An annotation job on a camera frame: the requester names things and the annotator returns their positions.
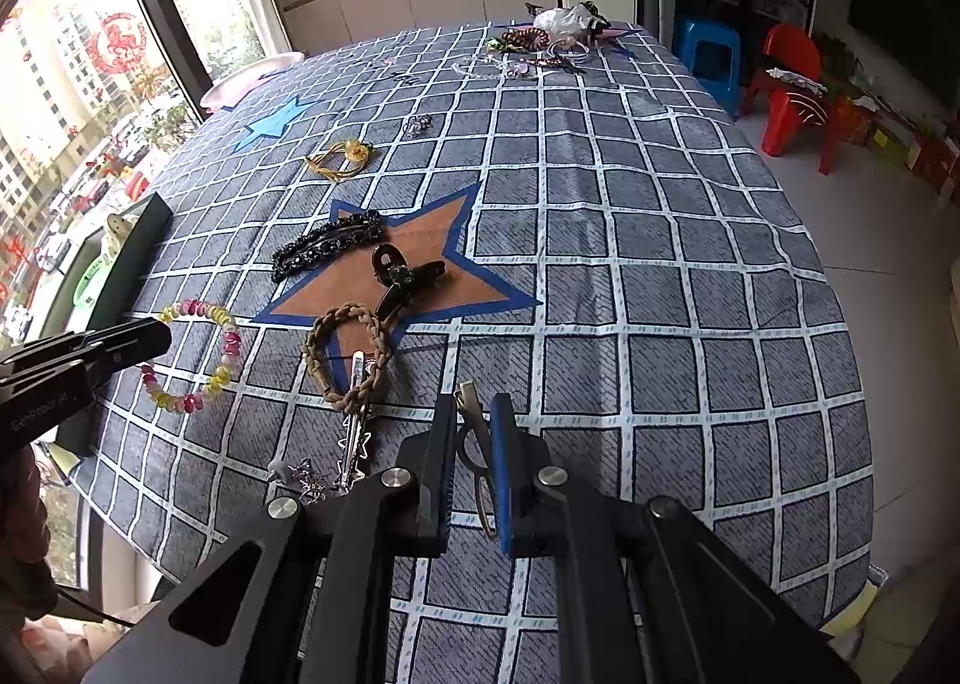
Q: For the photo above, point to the white plastic bag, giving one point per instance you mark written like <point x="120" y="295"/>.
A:
<point x="562" y="19"/>

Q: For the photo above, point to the red window decal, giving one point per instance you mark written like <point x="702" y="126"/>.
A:
<point x="120" y="43"/>

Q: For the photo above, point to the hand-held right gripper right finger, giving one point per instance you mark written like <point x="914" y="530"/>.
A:
<point x="504" y="478"/>

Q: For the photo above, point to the pile of assorted hair accessories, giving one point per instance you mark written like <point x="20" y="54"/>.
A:
<point x="525" y="43"/>

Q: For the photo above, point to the grey checked tablecloth with stars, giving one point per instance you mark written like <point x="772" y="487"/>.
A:
<point x="637" y="279"/>

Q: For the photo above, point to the person's left forearm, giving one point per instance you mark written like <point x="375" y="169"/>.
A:
<point x="19" y="526"/>

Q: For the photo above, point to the black gold hair clip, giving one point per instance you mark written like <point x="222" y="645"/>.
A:
<point x="469" y="397"/>

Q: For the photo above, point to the pink plastic basin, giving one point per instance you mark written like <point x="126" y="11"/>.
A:
<point x="247" y="80"/>

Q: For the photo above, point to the white jewellery tray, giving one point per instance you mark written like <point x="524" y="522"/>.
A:
<point x="142" y="241"/>

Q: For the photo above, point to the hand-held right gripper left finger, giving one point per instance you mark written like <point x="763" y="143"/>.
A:
<point x="448" y="463"/>

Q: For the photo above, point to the small silver ornament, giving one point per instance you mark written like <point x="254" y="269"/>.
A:
<point x="418" y="124"/>

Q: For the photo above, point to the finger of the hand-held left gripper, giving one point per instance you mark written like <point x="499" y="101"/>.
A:
<point x="127" y="346"/>

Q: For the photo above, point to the blue plastic stool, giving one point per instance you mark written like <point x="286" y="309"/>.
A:
<point x="709" y="46"/>

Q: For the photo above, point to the black claw hair clip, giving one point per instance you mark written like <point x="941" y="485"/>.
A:
<point x="397" y="275"/>

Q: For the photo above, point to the red plastic chair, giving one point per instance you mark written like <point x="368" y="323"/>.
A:
<point x="791" y="54"/>

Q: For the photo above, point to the pile of colourful boxes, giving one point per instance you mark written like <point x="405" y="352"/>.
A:
<point x="922" y="151"/>

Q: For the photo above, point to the white dotted fabric scrunchie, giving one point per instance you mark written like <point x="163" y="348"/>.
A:
<point x="120" y="230"/>

